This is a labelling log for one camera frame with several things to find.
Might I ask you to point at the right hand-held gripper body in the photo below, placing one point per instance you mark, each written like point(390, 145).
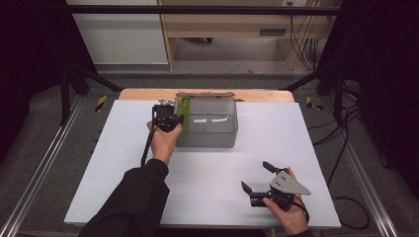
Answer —
point(286, 187)

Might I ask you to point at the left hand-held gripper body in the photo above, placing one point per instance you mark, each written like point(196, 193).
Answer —
point(164, 117)

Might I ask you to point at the green plastic case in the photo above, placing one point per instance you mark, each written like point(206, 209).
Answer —
point(186, 108)

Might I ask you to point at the clear grey plastic box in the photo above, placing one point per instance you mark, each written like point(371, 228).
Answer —
point(210, 135)

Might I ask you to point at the person's left hand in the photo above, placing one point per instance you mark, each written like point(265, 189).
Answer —
point(163, 144)

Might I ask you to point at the person's right hand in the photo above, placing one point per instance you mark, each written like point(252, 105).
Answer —
point(291, 220)

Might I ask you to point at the wooden table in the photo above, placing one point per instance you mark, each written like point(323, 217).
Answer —
point(148, 94)

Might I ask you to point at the white table board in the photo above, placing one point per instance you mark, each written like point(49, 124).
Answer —
point(214, 171)

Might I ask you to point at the yellow black tape marker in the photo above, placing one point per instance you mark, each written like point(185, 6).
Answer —
point(309, 102)
point(101, 103)

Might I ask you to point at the white partition panel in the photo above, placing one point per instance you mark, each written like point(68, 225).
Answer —
point(122, 39)

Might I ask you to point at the light wooden desk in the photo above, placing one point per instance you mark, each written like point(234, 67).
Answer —
point(224, 23)

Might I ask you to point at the grey desk label plate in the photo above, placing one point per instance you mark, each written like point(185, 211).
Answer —
point(272, 32)

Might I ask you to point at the black curtain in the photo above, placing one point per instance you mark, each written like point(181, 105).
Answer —
point(33, 65)
point(382, 82)

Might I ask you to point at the white power socket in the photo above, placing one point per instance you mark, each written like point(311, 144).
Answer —
point(290, 3)

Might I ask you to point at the aluminium floor rail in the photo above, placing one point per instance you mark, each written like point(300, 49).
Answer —
point(362, 184)
point(39, 171)

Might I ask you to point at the black frame strut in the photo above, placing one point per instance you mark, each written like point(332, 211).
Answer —
point(66, 98)
point(337, 95)

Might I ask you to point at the black horizontal frame bar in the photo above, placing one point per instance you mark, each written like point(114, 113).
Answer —
point(197, 10)

